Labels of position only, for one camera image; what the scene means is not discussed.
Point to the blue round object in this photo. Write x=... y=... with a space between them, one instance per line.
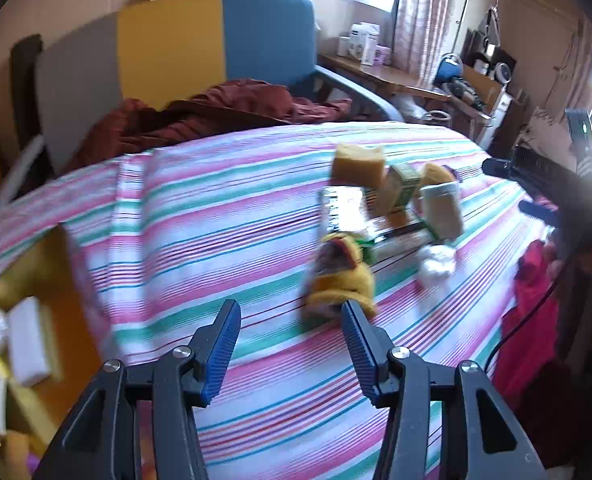
x=448 y=67

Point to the beige roll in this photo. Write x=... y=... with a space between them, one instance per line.
x=441 y=212

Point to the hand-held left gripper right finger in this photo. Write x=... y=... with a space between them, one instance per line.
x=363 y=355

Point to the small white box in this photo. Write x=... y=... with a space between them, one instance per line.
x=344 y=46

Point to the red cloth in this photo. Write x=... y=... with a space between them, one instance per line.
x=521 y=340

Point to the white printed box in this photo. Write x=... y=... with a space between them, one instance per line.
x=366 y=42

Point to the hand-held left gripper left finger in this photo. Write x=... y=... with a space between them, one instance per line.
x=220 y=355

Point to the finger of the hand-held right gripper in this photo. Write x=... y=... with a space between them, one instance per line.
x=541 y=214
x=526 y=167

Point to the yellow brown plush slipper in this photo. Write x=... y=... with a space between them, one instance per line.
x=341 y=280

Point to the cardboard box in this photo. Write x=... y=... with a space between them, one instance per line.
x=486 y=87

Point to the maroon cloth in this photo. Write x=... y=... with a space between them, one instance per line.
x=215 y=110

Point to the pink box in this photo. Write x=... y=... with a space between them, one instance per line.
x=383 y=55

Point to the grey yellow blue chair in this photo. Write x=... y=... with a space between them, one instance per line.
x=165 y=45

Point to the green carton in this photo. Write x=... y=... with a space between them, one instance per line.
x=398 y=187

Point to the small yellow sponge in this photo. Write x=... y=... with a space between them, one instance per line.
x=436 y=175

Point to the gold metal tin tray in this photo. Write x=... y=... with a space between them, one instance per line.
x=45 y=270

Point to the patterned curtain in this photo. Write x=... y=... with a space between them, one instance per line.
x=426 y=15

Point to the wooden desk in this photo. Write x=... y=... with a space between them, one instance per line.
x=376 y=72

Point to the person's right hand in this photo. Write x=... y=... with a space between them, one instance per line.
x=555 y=262

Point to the striped tablecloth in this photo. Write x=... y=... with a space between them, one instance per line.
x=225 y=220

